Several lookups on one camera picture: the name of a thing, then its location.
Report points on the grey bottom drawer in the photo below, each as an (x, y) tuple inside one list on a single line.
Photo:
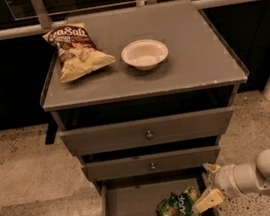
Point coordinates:
[(141, 197)]

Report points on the white bowl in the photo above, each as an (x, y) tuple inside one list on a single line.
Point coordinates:
[(144, 54)]

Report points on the brass top drawer knob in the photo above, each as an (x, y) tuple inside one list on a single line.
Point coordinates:
[(149, 135)]

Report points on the brass drawer knob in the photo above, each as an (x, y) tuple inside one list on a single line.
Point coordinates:
[(153, 166), (149, 135)]

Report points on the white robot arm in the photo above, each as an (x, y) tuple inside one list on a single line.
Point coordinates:
[(253, 177)]

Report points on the grey drawer cabinet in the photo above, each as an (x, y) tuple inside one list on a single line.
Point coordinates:
[(200, 73)]

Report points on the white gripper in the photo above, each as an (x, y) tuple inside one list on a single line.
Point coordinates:
[(225, 179)]

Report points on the green rice chip bag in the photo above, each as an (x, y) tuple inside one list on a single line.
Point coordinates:
[(179, 205)]

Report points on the sea salt chip bag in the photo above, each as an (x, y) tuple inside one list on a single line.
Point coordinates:
[(77, 53)]

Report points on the brass middle drawer knob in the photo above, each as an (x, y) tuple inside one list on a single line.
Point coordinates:
[(153, 166)]

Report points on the grey drawer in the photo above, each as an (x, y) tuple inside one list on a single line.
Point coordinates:
[(111, 137), (141, 197), (139, 165)]

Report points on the grey top drawer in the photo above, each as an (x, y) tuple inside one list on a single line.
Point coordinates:
[(111, 137)]

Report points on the grey middle drawer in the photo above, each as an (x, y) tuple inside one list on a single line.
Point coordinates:
[(139, 165)]

